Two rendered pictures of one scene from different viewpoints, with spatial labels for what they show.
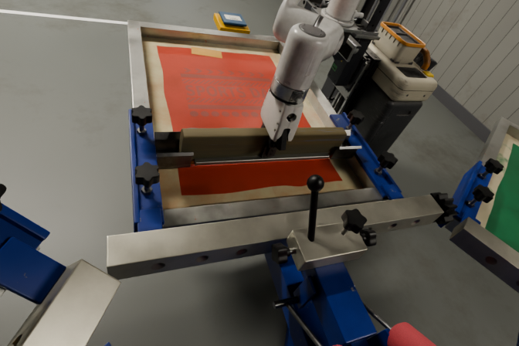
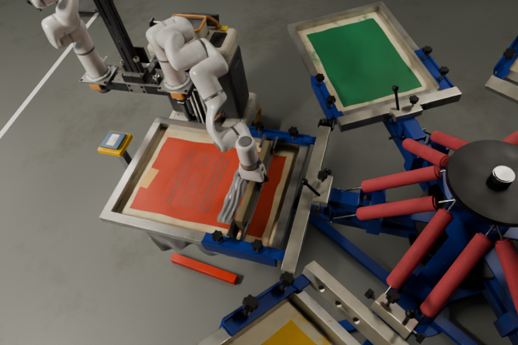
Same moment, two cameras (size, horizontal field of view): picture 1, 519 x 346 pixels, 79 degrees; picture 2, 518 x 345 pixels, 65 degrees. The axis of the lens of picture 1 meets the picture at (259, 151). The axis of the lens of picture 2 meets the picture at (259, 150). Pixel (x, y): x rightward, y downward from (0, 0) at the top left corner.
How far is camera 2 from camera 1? 1.07 m
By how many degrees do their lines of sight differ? 24
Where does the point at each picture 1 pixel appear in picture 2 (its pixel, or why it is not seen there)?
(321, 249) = (324, 194)
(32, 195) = not seen: outside the picture
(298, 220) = (305, 194)
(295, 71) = (253, 158)
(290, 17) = (227, 142)
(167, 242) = (293, 249)
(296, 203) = (292, 189)
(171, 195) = not seen: hidden behind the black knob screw
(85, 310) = (319, 269)
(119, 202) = (167, 304)
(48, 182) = not seen: outside the picture
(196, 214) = (278, 235)
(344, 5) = (179, 75)
